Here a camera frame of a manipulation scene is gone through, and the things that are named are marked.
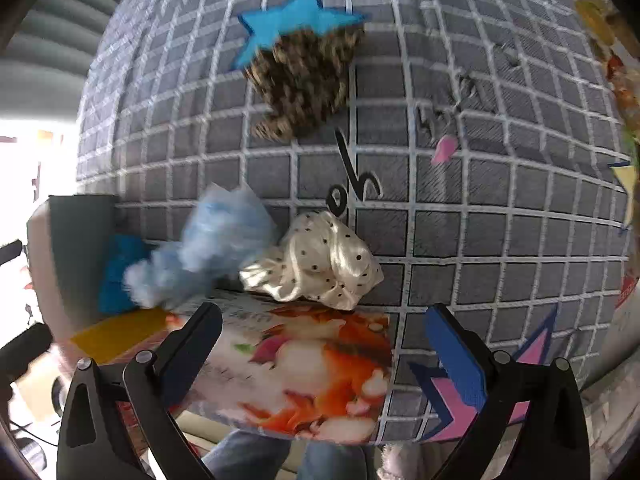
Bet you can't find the leopard print scarf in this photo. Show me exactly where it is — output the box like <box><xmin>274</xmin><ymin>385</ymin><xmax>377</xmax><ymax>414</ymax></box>
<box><xmin>243</xmin><ymin>25</ymin><xmax>364</xmax><ymax>142</ymax></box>

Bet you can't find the light blue fluffy duster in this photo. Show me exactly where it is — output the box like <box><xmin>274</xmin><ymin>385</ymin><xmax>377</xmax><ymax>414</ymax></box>
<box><xmin>124</xmin><ymin>184</ymin><xmax>276</xmax><ymax>309</ymax></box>

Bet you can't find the grey checked star cloth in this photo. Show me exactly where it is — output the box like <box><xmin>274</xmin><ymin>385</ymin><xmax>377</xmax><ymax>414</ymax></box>
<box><xmin>77</xmin><ymin>0</ymin><xmax>629</xmax><ymax>441</ymax></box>

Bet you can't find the floral tissue pack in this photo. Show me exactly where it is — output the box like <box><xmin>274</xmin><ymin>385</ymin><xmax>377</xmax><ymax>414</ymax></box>
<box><xmin>183</xmin><ymin>292</ymin><xmax>392</xmax><ymax>444</ymax></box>

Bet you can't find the white polka dot scrunchie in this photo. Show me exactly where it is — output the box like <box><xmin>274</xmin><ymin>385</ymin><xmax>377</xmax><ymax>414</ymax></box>
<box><xmin>240</xmin><ymin>211</ymin><xmax>384</xmax><ymax>311</ymax></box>

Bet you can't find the black cable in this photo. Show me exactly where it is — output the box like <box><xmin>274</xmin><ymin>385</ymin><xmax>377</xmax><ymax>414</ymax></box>
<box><xmin>6</xmin><ymin>416</ymin><xmax>59</xmax><ymax>449</ymax></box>

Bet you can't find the pile of colourful clutter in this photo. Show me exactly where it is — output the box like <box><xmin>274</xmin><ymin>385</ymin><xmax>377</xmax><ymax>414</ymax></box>
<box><xmin>574</xmin><ymin>0</ymin><xmax>639</xmax><ymax>168</ymax></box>

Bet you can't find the white open storage box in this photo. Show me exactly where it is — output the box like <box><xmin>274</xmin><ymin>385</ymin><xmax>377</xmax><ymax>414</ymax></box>
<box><xmin>27</xmin><ymin>194</ymin><xmax>116</xmax><ymax>368</ymax></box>

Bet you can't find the grey green curtain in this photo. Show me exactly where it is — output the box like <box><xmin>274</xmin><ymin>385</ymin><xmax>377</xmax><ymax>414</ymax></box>
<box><xmin>1</xmin><ymin>0</ymin><xmax>122</xmax><ymax>122</ymax></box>

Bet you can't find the pink patterned paper box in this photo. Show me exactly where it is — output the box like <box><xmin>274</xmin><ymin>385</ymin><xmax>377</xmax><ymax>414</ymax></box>
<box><xmin>70</xmin><ymin>308</ymin><xmax>168</xmax><ymax>364</ymax></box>

